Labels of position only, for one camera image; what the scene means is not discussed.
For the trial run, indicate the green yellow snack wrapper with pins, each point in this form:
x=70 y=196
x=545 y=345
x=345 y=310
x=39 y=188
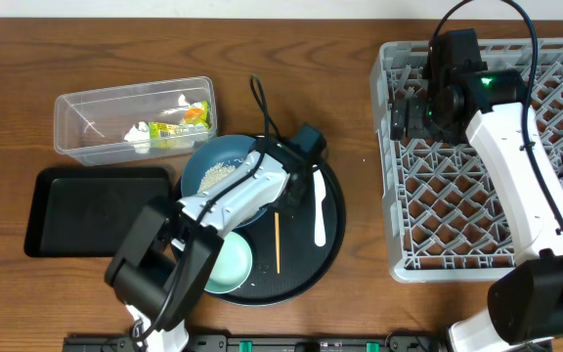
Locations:
x=191 y=126

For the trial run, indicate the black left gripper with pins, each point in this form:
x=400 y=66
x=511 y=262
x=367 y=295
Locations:
x=299 y=185

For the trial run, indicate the clear plastic bin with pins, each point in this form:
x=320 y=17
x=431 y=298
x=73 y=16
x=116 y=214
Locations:
x=90 y=126

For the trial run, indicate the mint green bowl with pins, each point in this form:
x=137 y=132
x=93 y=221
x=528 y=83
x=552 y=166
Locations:
x=232 y=267

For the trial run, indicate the black rectangular tray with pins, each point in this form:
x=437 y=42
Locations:
x=87 y=212

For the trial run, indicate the round black tray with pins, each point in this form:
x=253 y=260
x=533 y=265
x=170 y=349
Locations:
x=302 y=262

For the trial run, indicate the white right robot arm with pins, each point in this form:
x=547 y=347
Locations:
x=491 y=111

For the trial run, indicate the pile of white rice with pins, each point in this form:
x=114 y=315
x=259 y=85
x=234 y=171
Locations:
x=214 y=175

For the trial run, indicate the white plastic knife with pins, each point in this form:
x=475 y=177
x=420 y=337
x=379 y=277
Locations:
x=319 y=194

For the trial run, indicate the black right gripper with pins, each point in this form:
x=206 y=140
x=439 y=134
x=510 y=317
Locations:
x=415 y=107

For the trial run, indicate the grey dishwasher rack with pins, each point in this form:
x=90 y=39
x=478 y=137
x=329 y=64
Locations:
x=443 y=221

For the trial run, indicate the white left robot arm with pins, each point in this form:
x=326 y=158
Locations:
x=162 y=267

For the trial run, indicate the blue plate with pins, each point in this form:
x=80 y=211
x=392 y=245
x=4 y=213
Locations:
x=218 y=161

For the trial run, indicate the black rail with green clips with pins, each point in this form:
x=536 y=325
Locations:
x=394 y=342

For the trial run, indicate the white paper napkin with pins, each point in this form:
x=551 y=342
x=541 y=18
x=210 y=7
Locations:
x=139 y=135

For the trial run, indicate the wooden chopstick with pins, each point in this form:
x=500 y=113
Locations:
x=277 y=242

